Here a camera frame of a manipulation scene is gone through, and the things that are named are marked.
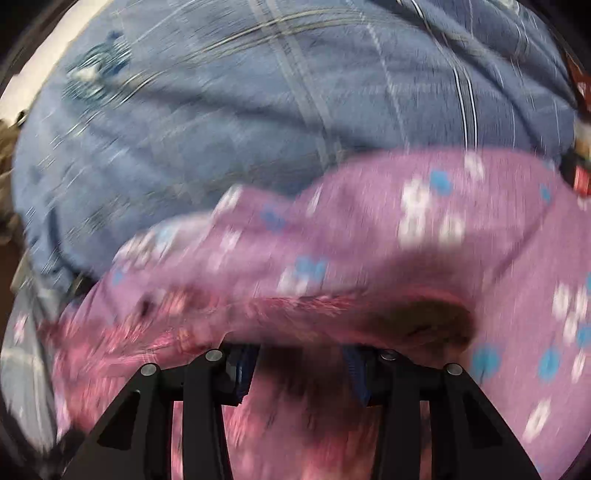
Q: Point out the maroon floral shirt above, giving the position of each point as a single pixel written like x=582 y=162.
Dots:
x=295 y=434

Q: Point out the red plastic bag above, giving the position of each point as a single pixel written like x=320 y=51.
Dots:
x=579 y=81

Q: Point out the blue plaid quilt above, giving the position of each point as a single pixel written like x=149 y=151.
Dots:
x=258 y=106

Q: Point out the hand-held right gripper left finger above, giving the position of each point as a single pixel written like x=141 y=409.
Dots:
x=242 y=374

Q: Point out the small red packet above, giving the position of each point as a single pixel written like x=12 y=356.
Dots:
x=582 y=177

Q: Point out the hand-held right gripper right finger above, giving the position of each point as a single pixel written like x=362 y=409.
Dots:
x=358 y=374

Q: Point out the brown patterned cloth pile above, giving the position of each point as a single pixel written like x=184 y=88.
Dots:
x=5 y=147

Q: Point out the purple floral bedsheet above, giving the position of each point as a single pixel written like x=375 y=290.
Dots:
x=392 y=230

